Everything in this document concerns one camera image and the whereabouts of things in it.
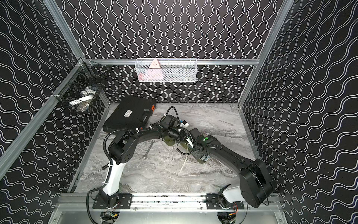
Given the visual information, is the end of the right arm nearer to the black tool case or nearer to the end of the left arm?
the end of the left arm

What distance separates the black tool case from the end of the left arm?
0.26m

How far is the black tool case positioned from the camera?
990 millimetres

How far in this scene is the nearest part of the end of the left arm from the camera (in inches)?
31.9
